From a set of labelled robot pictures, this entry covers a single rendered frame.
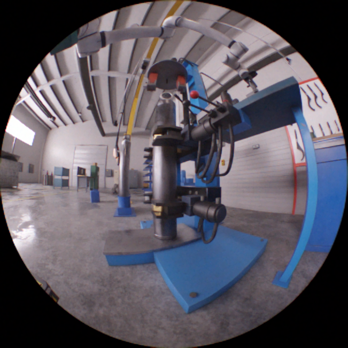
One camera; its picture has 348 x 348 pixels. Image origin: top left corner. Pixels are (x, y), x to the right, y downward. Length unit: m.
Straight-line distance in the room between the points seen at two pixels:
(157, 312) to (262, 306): 0.52
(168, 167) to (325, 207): 1.43
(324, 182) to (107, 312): 1.57
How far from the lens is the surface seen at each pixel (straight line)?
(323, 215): 1.20
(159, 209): 0.69
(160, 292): 0.75
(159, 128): 0.69
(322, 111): 2.67
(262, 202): 2.44
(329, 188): 1.17
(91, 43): 0.92
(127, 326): 0.68
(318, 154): 1.15
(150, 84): 1.45
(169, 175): 0.83
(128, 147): 2.21
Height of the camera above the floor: 0.64
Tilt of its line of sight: 5 degrees up
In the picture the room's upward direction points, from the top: straight up
